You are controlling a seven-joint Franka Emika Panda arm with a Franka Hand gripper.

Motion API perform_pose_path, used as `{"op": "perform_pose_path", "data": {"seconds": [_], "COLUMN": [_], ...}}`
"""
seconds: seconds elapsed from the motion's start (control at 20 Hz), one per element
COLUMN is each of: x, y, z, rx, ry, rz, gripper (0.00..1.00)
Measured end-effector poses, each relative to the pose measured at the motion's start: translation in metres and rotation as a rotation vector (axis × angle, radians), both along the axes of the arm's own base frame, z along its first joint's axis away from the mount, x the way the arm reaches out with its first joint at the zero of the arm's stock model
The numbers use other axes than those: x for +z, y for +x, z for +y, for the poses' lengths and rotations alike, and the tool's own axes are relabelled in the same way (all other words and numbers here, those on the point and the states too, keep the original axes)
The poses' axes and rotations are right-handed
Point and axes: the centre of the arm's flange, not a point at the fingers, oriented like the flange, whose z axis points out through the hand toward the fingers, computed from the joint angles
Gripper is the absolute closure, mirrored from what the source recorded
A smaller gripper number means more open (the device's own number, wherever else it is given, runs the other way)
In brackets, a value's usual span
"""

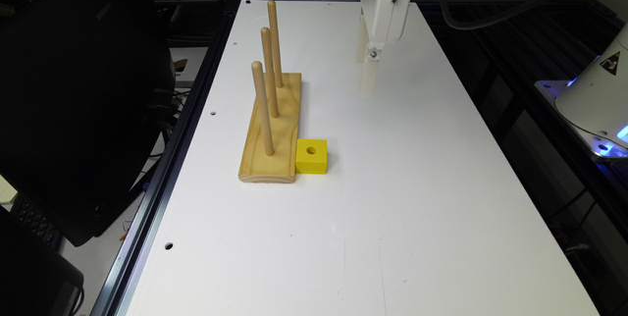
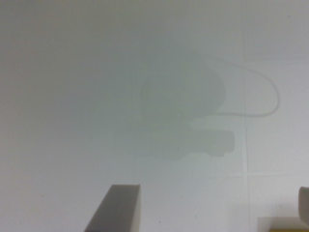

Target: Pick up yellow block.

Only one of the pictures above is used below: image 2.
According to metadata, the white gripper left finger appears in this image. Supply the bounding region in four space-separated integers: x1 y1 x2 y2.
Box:
84 185 141 232

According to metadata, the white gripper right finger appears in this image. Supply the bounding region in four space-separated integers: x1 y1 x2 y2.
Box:
298 187 309 222

